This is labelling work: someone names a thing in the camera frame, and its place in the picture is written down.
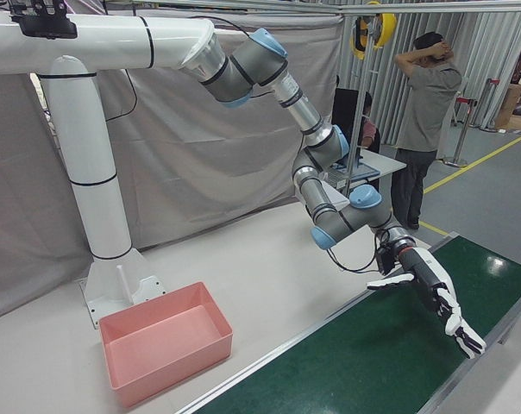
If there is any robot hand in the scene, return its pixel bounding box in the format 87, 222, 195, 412
367, 245, 487, 360

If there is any pink plastic basket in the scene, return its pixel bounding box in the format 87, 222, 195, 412
98, 281, 235, 409

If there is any green conveyor belt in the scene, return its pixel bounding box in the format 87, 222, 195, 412
165, 231, 521, 414

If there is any white office desk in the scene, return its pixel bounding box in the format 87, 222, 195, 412
323, 146, 409, 198

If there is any silver laptop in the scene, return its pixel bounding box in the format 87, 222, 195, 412
327, 161, 380, 191

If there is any seated person in red shirt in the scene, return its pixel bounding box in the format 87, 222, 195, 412
358, 92, 382, 154

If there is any person in gray shirt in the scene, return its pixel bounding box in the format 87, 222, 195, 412
391, 32, 464, 230

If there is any black computer monitor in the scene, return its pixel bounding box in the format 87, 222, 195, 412
331, 87, 361, 146

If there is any brown cardboard box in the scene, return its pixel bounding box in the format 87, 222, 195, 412
493, 84, 521, 131

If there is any gray fabric curtain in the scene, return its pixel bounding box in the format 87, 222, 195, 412
0, 0, 346, 324

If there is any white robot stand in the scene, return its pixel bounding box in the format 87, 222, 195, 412
0, 12, 221, 331

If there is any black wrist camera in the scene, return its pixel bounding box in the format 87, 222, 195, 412
377, 243, 402, 278

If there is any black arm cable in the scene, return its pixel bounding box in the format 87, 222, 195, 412
324, 245, 382, 275

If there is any silver stanchion post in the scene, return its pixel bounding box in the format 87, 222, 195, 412
442, 97, 472, 170
480, 78, 499, 133

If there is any yellow cable reel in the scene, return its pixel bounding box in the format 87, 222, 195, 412
350, 12, 398, 62

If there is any aluminium frame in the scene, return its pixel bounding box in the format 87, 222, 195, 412
337, 0, 521, 193

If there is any black head camera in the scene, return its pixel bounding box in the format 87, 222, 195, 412
8, 0, 78, 41

